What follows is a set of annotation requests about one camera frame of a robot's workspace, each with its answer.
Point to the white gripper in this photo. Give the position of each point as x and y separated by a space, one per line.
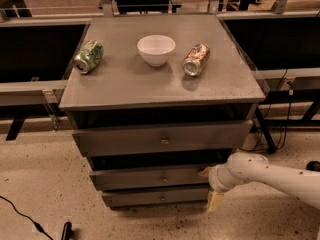
214 179

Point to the grey drawer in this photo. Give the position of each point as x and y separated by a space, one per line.
147 177
161 138
155 196

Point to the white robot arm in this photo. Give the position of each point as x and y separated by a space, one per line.
243 168

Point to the grey bottom drawer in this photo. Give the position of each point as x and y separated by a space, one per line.
155 196

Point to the grey wooden drawer cabinet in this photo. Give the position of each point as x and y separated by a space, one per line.
123 90

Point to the grey top drawer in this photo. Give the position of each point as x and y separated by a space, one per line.
161 138

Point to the black shoe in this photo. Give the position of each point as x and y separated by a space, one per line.
313 166

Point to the orange soda can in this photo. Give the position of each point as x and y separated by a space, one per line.
196 60

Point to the white bowl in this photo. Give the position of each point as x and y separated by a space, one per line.
156 49

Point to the black cylindrical object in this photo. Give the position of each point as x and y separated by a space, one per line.
67 231

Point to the right metal railing barrier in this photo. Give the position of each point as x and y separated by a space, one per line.
282 50

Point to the metal railing barrier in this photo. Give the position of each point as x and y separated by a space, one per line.
35 63
282 50

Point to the green soda can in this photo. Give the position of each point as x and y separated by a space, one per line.
88 57

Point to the left metal railing barrier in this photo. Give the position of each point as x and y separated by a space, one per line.
35 63

